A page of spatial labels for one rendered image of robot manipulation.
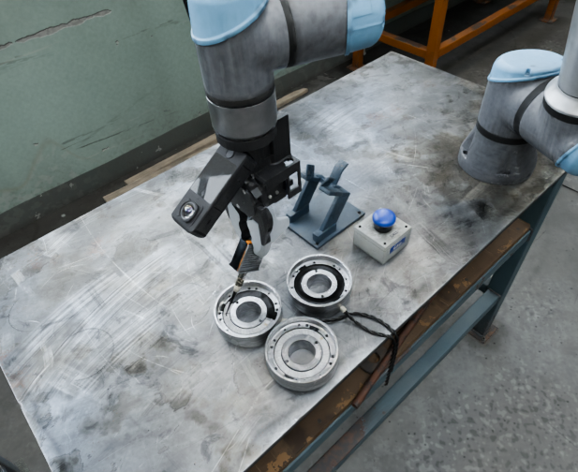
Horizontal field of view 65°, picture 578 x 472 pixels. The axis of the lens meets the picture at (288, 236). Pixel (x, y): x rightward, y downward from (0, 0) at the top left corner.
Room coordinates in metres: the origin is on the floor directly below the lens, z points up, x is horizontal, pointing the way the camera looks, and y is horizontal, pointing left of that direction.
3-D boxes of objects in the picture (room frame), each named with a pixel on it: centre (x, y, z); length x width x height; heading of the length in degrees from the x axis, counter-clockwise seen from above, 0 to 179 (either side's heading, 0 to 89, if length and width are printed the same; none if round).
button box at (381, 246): (0.55, -0.17, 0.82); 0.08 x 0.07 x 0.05; 128
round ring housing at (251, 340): (0.40, 0.07, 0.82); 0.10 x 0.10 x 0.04
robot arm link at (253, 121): (0.46, 0.04, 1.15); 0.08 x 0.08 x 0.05
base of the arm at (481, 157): (0.75, -0.45, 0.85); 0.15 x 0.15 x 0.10
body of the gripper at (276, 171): (0.46, 0.03, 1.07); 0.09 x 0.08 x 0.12; 129
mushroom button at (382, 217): (0.54, -0.16, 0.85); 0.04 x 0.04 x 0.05
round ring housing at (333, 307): (0.44, -0.04, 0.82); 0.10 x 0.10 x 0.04
